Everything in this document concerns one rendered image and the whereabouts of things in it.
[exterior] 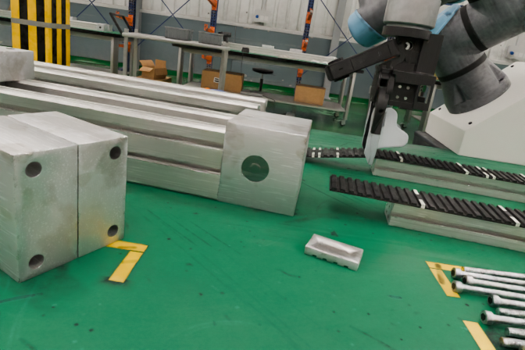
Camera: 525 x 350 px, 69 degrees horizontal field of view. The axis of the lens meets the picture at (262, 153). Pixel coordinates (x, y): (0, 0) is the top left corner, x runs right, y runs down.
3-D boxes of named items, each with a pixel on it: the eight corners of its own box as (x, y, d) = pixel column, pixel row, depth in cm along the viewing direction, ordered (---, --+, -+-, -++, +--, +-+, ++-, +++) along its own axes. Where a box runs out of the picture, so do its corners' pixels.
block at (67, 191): (144, 229, 36) (151, 132, 34) (18, 284, 27) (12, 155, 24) (79, 196, 41) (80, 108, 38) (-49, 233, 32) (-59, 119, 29)
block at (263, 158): (301, 181, 55) (313, 116, 53) (293, 216, 44) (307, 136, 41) (241, 169, 57) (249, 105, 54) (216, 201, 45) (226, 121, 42)
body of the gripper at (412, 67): (426, 116, 57) (448, 32, 54) (369, 106, 59) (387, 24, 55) (416, 108, 65) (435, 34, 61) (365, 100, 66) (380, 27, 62)
